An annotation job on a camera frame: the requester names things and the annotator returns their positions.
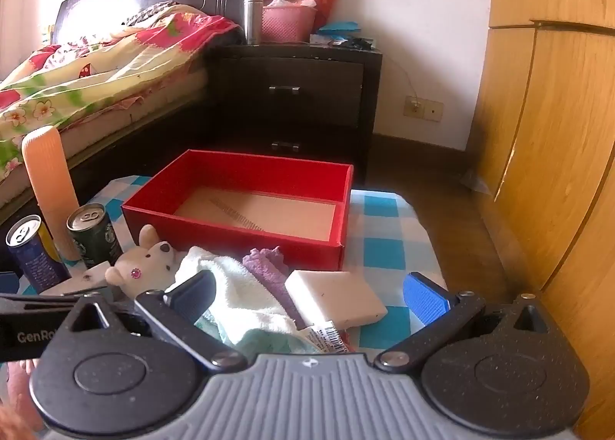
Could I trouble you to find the barcode labelled packet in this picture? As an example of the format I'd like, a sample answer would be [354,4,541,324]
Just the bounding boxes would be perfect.
[298,320,357,355]

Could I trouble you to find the thin wall cable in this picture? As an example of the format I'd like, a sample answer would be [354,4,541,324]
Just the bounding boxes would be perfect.
[383,55,418,110]

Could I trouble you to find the white and green towel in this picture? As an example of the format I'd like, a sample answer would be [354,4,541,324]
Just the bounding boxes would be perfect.
[174,245,327,357]

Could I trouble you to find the dark green can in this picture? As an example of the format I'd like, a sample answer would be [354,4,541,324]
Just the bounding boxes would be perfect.
[66,204,123,270]

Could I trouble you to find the cream plush pig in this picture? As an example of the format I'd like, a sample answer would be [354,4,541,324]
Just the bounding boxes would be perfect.
[105,224,186,299]

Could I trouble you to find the person's left hand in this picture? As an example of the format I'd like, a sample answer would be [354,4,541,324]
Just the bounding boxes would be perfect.
[0,357,43,440]

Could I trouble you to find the floral quilt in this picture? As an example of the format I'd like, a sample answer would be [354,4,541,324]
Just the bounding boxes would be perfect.
[0,0,246,181]

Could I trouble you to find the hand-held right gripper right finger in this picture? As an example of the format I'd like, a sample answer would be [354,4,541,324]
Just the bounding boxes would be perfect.
[375,272,545,372]

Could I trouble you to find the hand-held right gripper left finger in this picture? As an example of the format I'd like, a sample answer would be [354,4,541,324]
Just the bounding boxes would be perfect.
[61,271,248,371]

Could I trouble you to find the dark nightstand drawer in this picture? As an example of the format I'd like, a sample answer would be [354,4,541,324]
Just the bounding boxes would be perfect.
[225,57,366,115]
[225,114,362,168]

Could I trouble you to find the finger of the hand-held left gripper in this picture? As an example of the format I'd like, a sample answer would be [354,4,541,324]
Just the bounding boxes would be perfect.
[0,290,113,313]

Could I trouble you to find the orange ribbed vase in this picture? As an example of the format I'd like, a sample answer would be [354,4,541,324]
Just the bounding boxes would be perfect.
[22,126,80,261]

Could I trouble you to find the blue checkered tablecloth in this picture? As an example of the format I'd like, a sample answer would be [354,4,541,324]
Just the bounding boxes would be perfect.
[0,175,452,422]

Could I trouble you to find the beige wall outlet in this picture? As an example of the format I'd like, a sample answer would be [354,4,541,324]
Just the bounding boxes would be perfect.
[404,95,444,122]

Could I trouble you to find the white sponge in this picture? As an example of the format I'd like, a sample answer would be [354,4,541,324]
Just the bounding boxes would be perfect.
[284,269,388,329]

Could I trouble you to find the blue and yellow can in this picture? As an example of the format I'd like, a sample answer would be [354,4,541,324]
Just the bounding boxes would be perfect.
[6,215,70,294]

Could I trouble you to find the white paper scrap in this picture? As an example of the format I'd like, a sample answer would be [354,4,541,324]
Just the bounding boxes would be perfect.
[460,170,494,197]

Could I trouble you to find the blue packet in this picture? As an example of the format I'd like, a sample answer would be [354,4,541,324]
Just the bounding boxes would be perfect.
[317,21,363,44]

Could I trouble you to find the pink mattress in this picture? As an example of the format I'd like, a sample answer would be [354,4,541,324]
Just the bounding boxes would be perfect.
[60,68,212,163]

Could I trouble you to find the steel thermos bottle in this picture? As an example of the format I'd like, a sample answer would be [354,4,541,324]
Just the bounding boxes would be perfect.
[243,0,264,45]

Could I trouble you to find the dark wooden nightstand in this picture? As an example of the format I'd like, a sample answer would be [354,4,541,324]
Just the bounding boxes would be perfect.
[206,43,384,181]

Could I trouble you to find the pink plastic basket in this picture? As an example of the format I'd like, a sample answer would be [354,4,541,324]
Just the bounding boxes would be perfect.
[261,5,318,43]

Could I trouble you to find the purple cloth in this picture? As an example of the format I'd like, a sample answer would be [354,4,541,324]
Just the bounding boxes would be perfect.
[241,246,308,330]

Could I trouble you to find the red cardboard box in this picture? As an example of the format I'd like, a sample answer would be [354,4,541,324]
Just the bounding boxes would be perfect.
[121,149,355,272]

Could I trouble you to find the wooden wardrobe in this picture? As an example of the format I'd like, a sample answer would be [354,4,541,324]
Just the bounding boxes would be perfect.
[468,0,615,440]

